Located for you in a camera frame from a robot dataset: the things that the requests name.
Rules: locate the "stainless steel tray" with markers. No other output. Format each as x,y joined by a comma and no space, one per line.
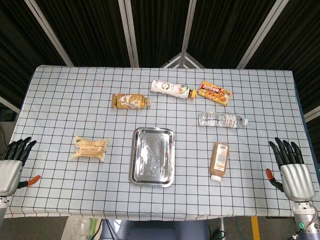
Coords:
152,157

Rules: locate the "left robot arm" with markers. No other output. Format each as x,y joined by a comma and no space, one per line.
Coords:
2,207

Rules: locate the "brown sauce squeeze bottle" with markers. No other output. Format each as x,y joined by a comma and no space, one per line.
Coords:
220,160

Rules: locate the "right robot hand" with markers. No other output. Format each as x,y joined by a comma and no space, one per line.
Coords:
296,176

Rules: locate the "orange curry box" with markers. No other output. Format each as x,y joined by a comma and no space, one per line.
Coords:
215,93

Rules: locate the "packaged yellow snack bag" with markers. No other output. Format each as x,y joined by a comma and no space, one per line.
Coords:
90,149

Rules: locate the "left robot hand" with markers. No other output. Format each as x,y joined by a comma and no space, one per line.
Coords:
9,170

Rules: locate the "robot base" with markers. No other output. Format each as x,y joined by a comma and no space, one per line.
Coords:
155,230

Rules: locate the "white labelled drink bottle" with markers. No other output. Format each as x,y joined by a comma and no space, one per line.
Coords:
171,88

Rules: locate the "clear plastic bag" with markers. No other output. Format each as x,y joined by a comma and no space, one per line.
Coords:
77,228

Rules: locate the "blue checked tablecloth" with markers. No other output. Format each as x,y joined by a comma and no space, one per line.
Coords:
160,140

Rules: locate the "amber tea bottle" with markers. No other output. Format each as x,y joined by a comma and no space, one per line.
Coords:
130,101

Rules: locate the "clear water bottle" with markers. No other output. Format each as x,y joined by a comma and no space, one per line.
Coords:
220,120

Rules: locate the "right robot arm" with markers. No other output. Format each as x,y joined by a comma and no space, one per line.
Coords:
306,220

